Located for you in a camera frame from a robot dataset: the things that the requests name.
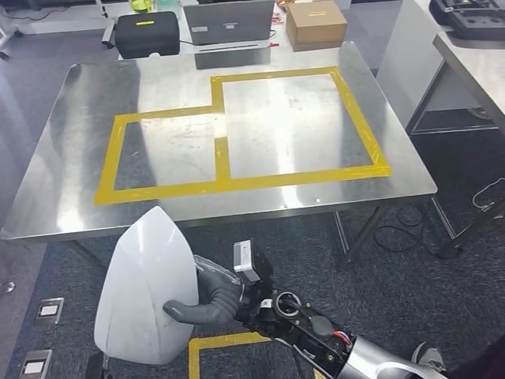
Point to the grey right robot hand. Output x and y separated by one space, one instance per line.
218 298

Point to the silver floor socket plate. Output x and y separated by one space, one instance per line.
49 311
35 366

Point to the black equipment case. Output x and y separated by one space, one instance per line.
469 18

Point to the brown cardboard box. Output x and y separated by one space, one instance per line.
315 23

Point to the teal lidded container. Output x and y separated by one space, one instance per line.
169 4

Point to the green drink cup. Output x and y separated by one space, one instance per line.
141 5

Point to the white plastic car part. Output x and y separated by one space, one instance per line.
145 287

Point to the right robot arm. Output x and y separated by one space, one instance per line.
323 335

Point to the red snack wrapper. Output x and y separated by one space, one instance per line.
277 18

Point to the white rolling frame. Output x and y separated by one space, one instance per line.
59 23

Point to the white table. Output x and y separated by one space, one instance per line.
187 49

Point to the person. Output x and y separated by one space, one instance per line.
428 358

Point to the round metal floor fitting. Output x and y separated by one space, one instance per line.
10 287

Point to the grey laptop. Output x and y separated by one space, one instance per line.
228 21

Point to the white side cabinet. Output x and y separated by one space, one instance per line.
406 63

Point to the black carrying case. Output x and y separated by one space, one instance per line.
145 36

